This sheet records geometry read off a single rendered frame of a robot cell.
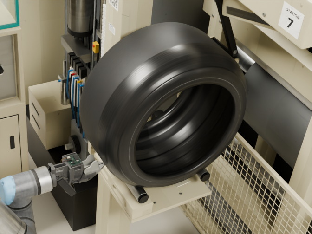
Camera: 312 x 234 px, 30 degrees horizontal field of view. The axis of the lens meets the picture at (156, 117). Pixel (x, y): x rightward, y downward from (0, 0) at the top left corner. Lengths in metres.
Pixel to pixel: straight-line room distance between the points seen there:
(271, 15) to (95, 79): 0.62
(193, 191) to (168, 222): 0.96
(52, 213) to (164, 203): 1.14
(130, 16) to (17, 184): 0.71
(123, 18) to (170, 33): 0.21
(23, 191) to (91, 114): 0.34
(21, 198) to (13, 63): 0.73
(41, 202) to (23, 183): 1.41
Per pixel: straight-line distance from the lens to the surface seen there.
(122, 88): 1.89
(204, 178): 2.31
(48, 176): 2.02
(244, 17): 2.16
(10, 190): 1.99
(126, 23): 2.15
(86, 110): 2.04
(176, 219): 3.36
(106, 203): 2.77
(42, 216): 3.33
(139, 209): 2.23
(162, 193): 2.36
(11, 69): 2.56
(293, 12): 1.75
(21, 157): 2.82
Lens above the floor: 2.51
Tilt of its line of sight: 39 degrees down
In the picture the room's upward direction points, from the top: 7 degrees clockwise
